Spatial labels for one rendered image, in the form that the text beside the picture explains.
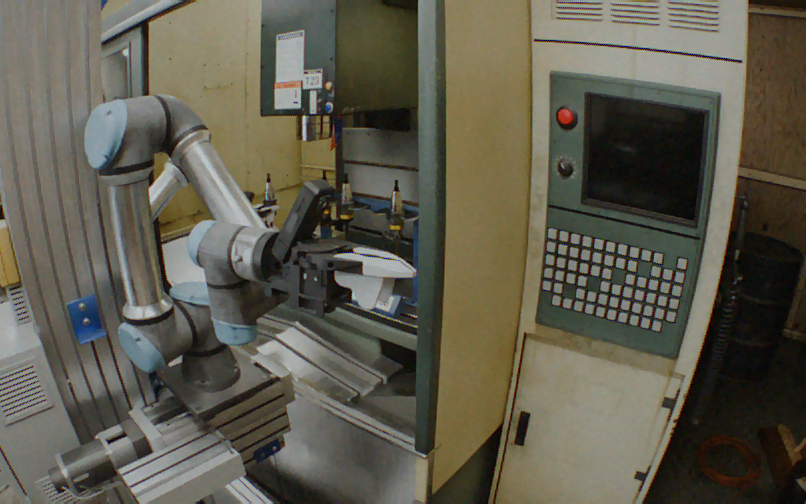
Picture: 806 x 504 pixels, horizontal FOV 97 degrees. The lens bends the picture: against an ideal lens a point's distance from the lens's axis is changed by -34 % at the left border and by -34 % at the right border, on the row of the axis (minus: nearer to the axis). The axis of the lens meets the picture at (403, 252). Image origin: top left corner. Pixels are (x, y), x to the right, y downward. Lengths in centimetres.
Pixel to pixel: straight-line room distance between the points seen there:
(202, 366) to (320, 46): 118
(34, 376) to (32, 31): 70
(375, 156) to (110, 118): 180
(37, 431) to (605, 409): 152
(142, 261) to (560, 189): 98
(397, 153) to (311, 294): 180
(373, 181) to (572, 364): 145
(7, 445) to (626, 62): 168
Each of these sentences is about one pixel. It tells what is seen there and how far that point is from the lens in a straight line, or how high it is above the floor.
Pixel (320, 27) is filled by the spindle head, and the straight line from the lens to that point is 181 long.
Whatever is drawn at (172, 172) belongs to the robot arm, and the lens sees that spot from 170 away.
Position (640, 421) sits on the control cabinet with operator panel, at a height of 77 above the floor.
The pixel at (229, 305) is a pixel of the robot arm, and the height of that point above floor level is 136.
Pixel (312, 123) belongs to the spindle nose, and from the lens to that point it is 205.
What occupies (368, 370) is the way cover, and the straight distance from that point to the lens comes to 175.
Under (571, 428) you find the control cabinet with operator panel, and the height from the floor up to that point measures 66.
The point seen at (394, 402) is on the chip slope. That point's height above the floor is 72.
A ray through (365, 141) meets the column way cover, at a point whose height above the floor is 135.
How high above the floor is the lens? 167
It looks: 20 degrees down
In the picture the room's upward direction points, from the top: straight up
